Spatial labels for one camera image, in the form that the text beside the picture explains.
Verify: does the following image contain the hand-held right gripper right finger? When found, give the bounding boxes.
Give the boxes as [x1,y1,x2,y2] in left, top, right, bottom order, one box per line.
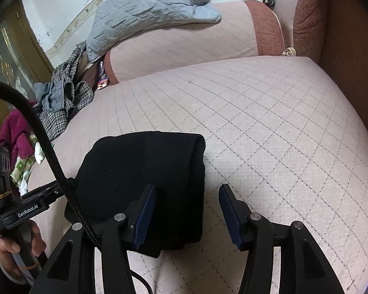
[218,184,345,294]

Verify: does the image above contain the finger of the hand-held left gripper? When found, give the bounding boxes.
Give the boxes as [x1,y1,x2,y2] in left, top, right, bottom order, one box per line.
[53,177,78,201]

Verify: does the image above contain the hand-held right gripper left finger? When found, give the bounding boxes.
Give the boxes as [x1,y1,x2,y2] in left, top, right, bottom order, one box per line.
[37,184,157,294]

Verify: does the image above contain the black pants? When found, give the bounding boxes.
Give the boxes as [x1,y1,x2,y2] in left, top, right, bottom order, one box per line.
[64,131,207,258]

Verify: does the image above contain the person's left hand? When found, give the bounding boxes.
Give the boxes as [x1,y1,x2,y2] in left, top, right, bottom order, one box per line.
[0,220,47,284]

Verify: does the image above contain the green printed cloth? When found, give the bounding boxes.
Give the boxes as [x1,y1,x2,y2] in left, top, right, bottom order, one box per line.
[11,156,35,185]

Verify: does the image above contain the white cloth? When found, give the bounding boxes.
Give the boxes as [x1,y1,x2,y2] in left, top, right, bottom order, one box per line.
[34,142,54,164]

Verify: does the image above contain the houndstooth garment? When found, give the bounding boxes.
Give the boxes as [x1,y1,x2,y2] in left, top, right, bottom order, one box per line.
[38,41,94,140]

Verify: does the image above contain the magenta fleece garment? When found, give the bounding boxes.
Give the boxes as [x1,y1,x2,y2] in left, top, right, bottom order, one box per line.
[0,110,37,160]

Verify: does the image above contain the blue denim garment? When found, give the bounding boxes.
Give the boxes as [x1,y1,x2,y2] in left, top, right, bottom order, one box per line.
[34,81,75,113]

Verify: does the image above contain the pink quilted sofa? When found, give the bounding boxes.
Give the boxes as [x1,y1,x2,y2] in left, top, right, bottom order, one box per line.
[26,0,368,294]

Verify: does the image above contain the dark purple cloth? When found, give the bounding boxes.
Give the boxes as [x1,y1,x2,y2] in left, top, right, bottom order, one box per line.
[80,64,100,90]

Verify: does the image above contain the wooden glass door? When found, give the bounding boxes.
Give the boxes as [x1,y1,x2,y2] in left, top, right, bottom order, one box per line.
[0,0,55,123]

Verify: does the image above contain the grey quilted blanket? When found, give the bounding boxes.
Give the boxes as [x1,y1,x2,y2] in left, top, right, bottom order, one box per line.
[86,0,222,64]

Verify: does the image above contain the black braided cable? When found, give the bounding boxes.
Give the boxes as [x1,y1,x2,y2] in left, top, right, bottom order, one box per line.
[0,79,100,247]

